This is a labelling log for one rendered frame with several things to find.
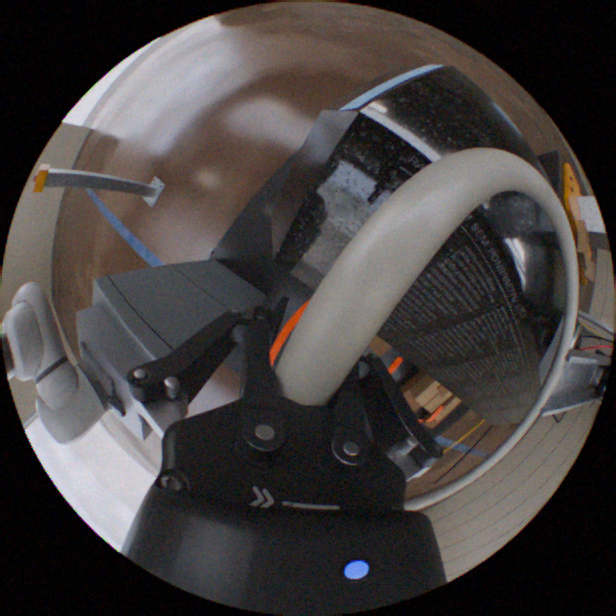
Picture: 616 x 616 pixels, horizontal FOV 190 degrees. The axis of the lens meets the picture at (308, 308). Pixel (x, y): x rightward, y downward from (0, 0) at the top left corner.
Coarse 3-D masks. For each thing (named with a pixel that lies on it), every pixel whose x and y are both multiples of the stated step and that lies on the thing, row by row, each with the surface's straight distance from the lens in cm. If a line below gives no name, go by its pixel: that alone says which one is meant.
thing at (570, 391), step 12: (552, 360) 47; (576, 360) 47; (588, 360) 55; (600, 360) 67; (564, 372) 54; (576, 372) 61; (588, 372) 72; (564, 384) 58; (576, 384) 66; (588, 384) 79; (552, 396) 55; (564, 396) 62; (576, 396) 69; (588, 396) 78; (600, 396) 93; (552, 408) 51; (564, 408) 56
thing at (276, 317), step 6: (282, 300) 19; (288, 300) 20; (276, 306) 17; (282, 306) 17; (276, 312) 15; (282, 312) 16; (270, 318) 15; (276, 318) 15; (282, 318) 20; (270, 324) 15; (276, 324) 15; (270, 330) 15; (276, 330) 15; (270, 336) 15; (270, 342) 15; (270, 348) 16
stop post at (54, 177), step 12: (48, 168) 137; (36, 180) 136; (48, 180) 139; (60, 180) 140; (72, 180) 141; (84, 180) 143; (96, 180) 146; (108, 180) 149; (120, 180) 153; (132, 180) 165; (156, 180) 178; (36, 192) 139; (132, 192) 162; (144, 192) 168; (156, 192) 172
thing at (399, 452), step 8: (400, 440) 10; (408, 440) 9; (416, 440) 10; (392, 448) 10; (400, 448) 10; (408, 448) 9; (392, 456) 10; (400, 456) 10; (408, 456) 10; (400, 464) 9; (408, 464) 10; (416, 464) 10; (408, 472) 9; (416, 472) 10; (408, 480) 10
